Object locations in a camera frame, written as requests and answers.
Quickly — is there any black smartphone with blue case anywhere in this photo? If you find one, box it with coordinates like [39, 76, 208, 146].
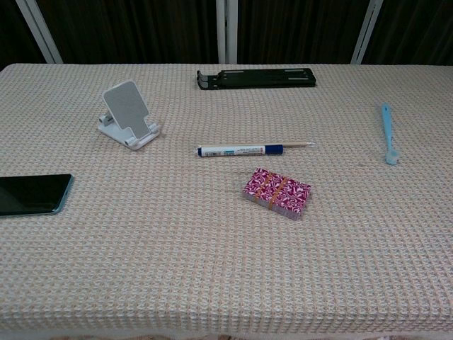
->
[0, 174, 74, 217]

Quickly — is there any black folded laptop stand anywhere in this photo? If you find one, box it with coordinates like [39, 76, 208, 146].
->
[196, 68, 317, 91]

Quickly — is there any white folding phone stand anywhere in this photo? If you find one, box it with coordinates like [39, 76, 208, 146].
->
[98, 79, 161, 152]

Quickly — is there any white blue marker pen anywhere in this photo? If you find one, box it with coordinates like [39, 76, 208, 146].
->
[196, 144, 285, 158]

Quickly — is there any orange rubber band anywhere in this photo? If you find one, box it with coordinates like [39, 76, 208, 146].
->
[255, 171, 287, 210]

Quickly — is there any red patterned card deck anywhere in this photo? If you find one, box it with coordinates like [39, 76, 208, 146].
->
[242, 167, 312, 222]

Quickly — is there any beige woven tablecloth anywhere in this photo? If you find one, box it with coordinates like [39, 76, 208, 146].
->
[0, 63, 453, 337]

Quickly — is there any dark curtain panel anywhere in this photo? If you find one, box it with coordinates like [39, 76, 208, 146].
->
[0, 0, 47, 70]
[236, 0, 371, 65]
[36, 0, 219, 65]
[361, 0, 453, 67]

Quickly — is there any light blue toothbrush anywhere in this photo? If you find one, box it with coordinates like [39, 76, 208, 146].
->
[380, 102, 401, 166]

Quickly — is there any white frame post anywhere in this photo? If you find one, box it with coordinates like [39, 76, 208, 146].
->
[215, 0, 239, 65]
[350, 0, 385, 65]
[14, 0, 64, 65]

